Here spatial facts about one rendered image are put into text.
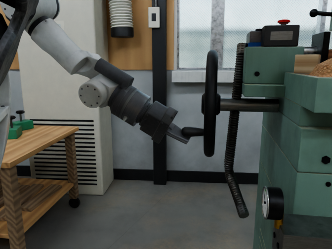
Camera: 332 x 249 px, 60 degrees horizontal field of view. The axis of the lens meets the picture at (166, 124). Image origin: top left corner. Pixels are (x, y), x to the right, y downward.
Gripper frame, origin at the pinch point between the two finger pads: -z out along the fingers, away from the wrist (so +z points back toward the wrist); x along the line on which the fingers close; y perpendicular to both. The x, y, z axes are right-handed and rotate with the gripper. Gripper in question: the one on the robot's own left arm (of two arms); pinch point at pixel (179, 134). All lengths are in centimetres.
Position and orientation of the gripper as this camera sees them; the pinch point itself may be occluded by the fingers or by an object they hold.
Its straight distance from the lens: 73.4
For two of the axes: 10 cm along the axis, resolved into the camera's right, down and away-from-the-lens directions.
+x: 3.0, -5.4, -7.9
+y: 4.3, -6.6, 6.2
